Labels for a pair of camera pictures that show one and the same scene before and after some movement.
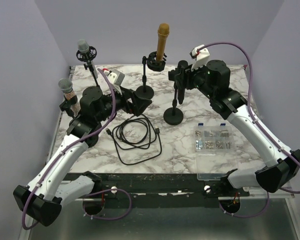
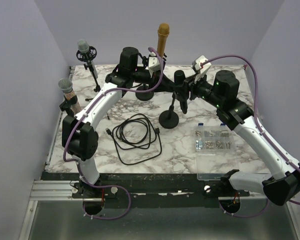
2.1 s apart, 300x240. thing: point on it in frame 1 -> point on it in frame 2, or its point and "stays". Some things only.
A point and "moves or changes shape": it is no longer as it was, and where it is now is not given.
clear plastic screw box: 215,151 stays
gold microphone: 163,32 stays
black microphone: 180,78 moves or changes shape
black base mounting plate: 156,190 stays
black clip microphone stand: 174,115 moves or changes shape
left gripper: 138,105 -> 165,84
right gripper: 189,75 -> 192,86
